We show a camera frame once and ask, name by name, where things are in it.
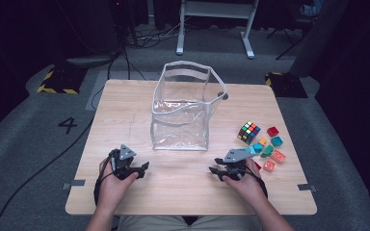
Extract person's right hand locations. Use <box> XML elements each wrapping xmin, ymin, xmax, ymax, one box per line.
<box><xmin>222</xmin><ymin>158</ymin><xmax>268</xmax><ymax>208</ymax></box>

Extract grey curtain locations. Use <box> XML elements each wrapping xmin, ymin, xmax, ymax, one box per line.
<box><xmin>290</xmin><ymin>0</ymin><xmax>351</xmax><ymax>78</ymax></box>

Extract person's left hand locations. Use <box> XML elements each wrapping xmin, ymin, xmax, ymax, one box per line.
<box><xmin>96</xmin><ymin>157</ymin><xmax>140</xmax><ymax>210</ymax></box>

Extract bundle of floor cables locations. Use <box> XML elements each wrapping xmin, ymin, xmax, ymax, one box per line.
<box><xmin>124</xmin><ymin>15</ymin><xmax>192</xmax><ymax>50</ymax></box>

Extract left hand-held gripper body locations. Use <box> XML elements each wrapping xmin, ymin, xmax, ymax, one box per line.
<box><xmin>109</xmin><ymin>143</ymin><xmax>140</xmax><ymax>181</ymax></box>

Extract translucent orange-red toy block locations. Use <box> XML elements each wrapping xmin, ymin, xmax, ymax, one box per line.
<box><xmin>262</xmin><ymin>159</ymin><xmax>277</xmax><ymax>173</ymax></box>

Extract black tripod stand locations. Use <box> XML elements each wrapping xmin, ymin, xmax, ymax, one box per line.
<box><xmin>266</xmin><ymin>18</ymin><xmax>312</xmax><ymax>62</ymax></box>

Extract grey tape piece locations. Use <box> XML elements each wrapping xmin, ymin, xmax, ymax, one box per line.
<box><xmin>62</xmin><ymin>179</ymin><xmax>87</xmax><ymax>191</ymax></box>
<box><xmin>297</xmin><ymin>184</ymin><xmax>318</xmax><ymax>193</ymax></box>

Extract person's beige trousers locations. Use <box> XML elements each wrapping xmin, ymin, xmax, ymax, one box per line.
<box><xmin>117</xmin><ymin>215</ymin><xmax>264</xmax><ymax>231</ymax></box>

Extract white desk frame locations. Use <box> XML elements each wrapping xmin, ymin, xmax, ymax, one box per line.
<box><xmin>175</xmin><ymin>0</ymin><xmax>260</xmax><ymax>60</ymax></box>

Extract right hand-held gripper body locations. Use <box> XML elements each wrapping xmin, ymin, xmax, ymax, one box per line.
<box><xmin>223</xmin><ymin>148</ymin><xmax>254</xmax><ymax>181</ymax></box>

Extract long black floor cable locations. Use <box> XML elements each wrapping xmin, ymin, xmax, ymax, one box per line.
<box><xmin>0</xmin><ymin>116</ymin><xmax>95</xmax><ymax>231</ymax></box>

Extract pale-faced orange toy block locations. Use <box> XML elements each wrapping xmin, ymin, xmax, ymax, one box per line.
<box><xmin>270</xmin><ymin>149</ymin><xmax>287</xmax><ymax>165</ymax></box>

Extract green toy block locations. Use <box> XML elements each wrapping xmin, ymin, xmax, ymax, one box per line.
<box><xmin>259</xmin><ymin>144</ymin><xmax>275</xmax><ymax>159</ymax></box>

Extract black yellow striped base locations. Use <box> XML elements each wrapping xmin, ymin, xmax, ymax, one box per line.
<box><xmin>37</xmin><ymin>65</ymin><xmax>88</xmax><ymax>95</ymax></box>
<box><xmin>264</xmin><ymin>71</ymin><xmax>308</xmax><ymax>99</ymax></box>

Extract multicoloured puzzle cube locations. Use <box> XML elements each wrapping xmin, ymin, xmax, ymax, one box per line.
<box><xmin>236</xmin><ymin>120</ymin><xmax>262</xmax><ymax>145</ymax></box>

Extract transparent plastic bag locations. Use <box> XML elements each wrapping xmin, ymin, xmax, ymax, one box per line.
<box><xmin>149</xmin><ymin>60</ymin><xmax>228</xmax><ymax>152</ymax></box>

